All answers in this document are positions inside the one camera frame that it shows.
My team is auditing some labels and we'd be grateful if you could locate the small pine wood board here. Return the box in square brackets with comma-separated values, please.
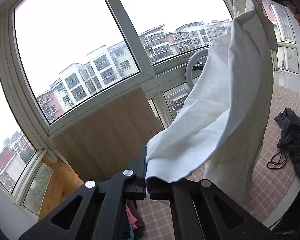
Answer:
[38, 155, 83, 221]

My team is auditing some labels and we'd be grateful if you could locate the dark grey garment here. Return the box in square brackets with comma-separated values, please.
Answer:
[267, 108, 300, 179]

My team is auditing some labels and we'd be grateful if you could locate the large plywood board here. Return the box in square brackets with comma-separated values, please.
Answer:
[53, 88, 162, 181]

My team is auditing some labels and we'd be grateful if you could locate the pink folded garment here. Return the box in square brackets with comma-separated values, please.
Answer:
[126, 205, 138, 230]

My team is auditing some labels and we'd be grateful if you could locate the white ring light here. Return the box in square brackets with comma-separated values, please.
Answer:
[185, 48, 209, 91]

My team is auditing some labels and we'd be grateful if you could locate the black webcam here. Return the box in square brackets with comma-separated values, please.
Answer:
[192, 63, 204, 71]

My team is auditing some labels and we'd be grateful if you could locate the blue folded garment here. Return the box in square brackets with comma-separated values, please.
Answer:
[124, 228, 134, 240]

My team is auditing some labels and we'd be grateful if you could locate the pink plaid tablecloth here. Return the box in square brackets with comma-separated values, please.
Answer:
[137, 85, 300, 239]

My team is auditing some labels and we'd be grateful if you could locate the white button shirt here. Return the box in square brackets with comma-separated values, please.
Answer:
[145, 0, 277, 204]

